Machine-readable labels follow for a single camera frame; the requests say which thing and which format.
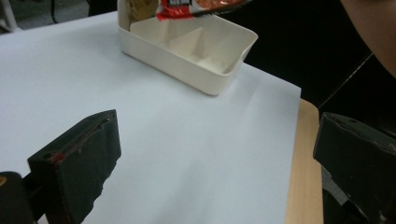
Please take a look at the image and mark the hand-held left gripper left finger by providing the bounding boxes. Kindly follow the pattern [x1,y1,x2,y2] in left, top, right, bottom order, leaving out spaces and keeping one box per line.
[26,108,122,224]

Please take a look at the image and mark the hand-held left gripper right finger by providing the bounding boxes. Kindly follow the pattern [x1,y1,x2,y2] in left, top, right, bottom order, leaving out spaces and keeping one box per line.
[312,111,396,224]

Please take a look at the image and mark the white divided plastic box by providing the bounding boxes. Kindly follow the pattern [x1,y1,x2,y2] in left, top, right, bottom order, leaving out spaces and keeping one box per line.
[117,0,260,97]

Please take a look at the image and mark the gold foil packet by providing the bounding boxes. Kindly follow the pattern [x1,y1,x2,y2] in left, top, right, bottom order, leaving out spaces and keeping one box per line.
[128,0,160,24]

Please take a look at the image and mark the red and black snack packet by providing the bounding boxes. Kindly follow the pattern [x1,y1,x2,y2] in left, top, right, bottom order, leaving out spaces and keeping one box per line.
[154,0,253,22]

